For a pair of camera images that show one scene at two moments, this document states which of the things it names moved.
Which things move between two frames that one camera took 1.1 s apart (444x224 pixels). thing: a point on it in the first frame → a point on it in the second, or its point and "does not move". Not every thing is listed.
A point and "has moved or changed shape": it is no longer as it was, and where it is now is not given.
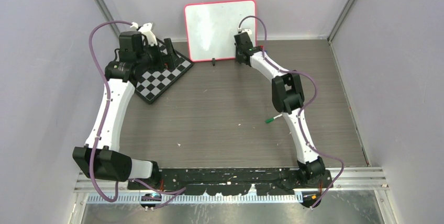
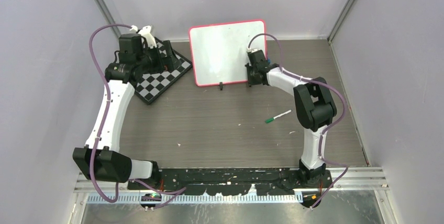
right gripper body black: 238,52 → 251,77
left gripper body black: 151,57 does not move
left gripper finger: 164,66 does not move
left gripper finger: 175,60 does not move
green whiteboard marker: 272,119 does not move
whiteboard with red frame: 211,27 has moved or changed shape
